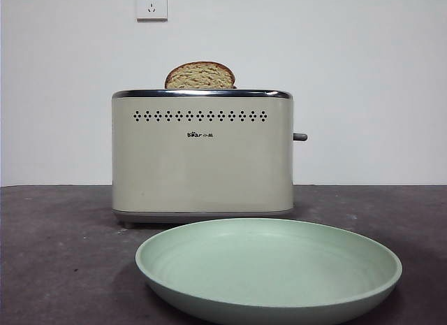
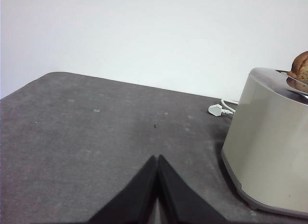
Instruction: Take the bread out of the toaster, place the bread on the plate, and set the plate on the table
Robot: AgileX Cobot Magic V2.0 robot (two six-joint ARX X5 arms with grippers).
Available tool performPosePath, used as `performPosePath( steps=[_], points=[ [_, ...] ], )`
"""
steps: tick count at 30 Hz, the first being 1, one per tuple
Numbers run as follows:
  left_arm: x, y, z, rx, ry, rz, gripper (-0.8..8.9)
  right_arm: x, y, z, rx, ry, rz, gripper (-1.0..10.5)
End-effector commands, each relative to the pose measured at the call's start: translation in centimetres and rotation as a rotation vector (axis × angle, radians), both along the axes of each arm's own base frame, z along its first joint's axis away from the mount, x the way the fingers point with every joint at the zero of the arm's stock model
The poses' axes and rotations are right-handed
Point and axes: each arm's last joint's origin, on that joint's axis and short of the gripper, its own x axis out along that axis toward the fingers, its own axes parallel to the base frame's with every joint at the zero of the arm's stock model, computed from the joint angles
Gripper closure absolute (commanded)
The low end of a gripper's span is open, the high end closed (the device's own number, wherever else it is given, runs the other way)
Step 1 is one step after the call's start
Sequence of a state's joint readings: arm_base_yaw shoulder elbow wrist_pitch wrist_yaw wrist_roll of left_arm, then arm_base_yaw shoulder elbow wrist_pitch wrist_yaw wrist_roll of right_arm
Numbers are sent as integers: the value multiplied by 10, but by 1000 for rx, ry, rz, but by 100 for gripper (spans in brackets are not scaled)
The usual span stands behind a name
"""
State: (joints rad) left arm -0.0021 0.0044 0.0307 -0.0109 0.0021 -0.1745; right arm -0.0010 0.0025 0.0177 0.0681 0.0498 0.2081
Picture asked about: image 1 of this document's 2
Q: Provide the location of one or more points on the large toasted bread slice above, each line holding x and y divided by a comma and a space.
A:
199, 77

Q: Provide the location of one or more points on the pale green round plate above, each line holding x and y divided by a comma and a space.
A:
269, 269

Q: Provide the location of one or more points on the cream two-slot toaster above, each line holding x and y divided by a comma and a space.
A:
202, 164

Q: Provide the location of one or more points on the grey toaster lever knob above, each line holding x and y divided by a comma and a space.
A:
301, 136

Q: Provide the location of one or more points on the white wall socket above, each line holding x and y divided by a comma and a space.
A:
152, 5

